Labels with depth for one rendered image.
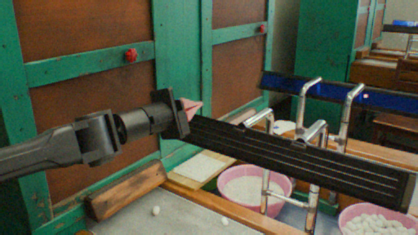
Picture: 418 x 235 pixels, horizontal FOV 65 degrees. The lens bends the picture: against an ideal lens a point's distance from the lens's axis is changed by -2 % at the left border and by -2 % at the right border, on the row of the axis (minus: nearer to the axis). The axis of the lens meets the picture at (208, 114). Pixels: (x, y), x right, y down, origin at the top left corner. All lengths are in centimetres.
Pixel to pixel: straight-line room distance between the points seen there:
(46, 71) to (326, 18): 289
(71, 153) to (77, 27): 47
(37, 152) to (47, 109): 40
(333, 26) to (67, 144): 309
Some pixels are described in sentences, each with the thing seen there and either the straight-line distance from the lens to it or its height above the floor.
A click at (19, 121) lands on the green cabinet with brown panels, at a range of 89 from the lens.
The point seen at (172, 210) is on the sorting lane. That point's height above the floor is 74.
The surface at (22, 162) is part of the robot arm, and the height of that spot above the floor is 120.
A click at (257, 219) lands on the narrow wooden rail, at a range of 108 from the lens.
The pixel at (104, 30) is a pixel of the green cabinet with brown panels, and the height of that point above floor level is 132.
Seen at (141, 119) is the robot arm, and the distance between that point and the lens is 60.
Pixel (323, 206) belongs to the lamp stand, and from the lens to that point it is 129.
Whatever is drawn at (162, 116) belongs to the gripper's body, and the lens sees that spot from 63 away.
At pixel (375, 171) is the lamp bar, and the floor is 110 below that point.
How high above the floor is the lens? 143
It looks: 21 degrees down
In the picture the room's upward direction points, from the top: straight up
